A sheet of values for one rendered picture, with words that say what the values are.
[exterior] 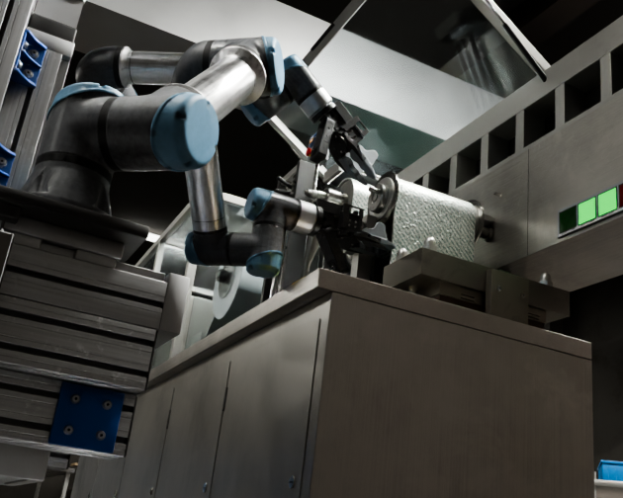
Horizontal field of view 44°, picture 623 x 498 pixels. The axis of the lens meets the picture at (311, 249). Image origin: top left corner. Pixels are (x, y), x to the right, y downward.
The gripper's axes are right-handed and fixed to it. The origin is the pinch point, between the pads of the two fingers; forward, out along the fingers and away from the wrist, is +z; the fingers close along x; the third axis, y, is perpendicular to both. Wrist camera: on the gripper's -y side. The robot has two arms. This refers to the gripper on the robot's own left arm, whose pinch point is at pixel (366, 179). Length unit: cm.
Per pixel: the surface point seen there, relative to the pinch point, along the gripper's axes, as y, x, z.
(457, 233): 9.2, -4.1, 24.8
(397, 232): -5.5, -4.1, 14.6
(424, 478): -53, -30, 49
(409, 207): 2.4, -4.1, 11.9
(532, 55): 55, -18, 1
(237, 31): 141, 195, -105
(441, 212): 9.2, -4.1, 18.3
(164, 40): 104, 202, -122
